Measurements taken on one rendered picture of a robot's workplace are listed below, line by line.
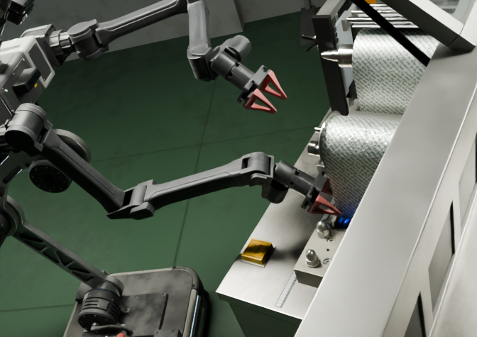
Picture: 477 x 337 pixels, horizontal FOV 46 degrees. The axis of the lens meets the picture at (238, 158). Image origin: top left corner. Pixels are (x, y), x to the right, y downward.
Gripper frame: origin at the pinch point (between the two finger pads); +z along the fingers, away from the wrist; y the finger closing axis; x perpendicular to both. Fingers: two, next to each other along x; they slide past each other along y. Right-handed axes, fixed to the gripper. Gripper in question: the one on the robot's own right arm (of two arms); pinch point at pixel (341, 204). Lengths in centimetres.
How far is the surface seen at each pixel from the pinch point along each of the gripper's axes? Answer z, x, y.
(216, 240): -43, -148, -49
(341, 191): -1.9, 5.1, 0.2
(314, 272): 1.7, -4.3, 19.3
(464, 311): 18, 52, 45
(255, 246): -15.5, -26.2, 9.3
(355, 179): -0.3, 12.2, 0.2
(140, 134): -138, -202, -120
